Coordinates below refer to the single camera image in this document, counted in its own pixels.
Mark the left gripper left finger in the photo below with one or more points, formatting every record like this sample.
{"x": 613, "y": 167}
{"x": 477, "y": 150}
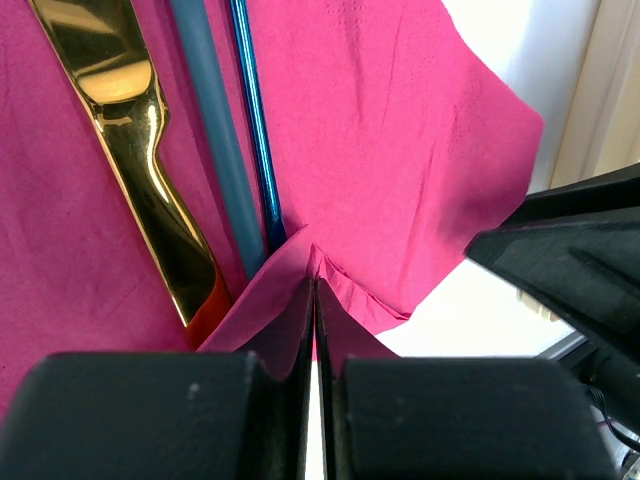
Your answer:
{"x": 238, "y": 415}

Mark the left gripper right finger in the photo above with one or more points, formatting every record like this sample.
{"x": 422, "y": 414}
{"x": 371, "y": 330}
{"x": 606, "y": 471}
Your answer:
{"x": 389, "y": 417}

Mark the gold metal knife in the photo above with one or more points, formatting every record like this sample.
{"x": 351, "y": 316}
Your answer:
{"x": 102, "y": 50}

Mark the pink paper napkin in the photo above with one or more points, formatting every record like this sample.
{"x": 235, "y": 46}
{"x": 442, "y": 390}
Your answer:
{"x": 393, "y": 146}

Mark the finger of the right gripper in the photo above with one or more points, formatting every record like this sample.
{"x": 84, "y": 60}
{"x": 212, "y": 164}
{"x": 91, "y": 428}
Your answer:
{"x": 575, "y": 250}

